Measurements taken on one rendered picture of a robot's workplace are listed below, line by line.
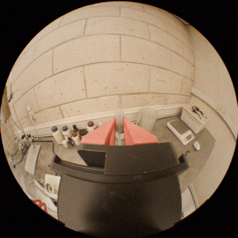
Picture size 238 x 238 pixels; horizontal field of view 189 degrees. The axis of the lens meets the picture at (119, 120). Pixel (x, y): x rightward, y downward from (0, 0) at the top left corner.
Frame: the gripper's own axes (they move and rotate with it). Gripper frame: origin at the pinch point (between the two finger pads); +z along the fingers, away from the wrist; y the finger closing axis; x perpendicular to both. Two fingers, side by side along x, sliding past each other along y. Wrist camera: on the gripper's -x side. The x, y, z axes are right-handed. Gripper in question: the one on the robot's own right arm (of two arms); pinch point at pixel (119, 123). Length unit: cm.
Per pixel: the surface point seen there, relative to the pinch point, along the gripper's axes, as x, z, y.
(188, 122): 29, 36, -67
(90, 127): 23.9, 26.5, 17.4
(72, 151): 32.6, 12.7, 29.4
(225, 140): 20, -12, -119
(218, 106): -2, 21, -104
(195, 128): 27, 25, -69
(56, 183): 23.7, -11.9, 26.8
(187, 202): 32, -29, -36
